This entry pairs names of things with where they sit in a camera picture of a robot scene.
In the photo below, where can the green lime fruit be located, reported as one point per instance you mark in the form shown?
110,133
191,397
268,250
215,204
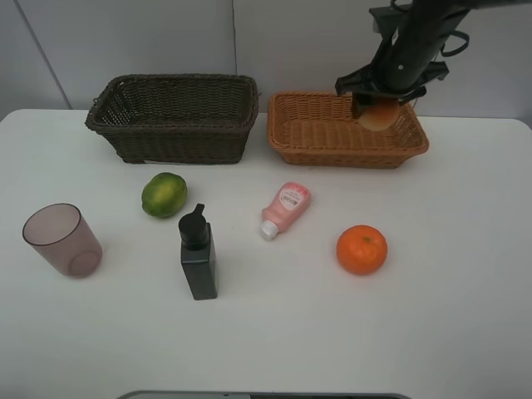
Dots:
164,195

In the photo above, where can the dark green pump bottle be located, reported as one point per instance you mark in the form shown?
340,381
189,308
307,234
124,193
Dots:
197,254

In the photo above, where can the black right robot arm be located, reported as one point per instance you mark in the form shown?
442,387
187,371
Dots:
443,16

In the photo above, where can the pink squeeze bottle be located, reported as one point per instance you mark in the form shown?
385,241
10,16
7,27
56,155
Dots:
286,207

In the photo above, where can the red yellow peach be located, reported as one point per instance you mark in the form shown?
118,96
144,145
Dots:
381,116

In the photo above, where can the translucent purple plastic cup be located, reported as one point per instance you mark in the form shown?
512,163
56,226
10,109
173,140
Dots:
60,234

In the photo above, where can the light orange wicker basket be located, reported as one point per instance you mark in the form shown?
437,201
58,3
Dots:
317,129

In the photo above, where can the dark brown wicker basket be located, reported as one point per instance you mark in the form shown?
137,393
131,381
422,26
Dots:
202,119

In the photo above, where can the orange tangerine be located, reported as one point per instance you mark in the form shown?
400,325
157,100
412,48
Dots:
361,250

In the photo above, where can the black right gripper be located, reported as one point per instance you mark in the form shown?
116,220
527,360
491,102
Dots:
400,70

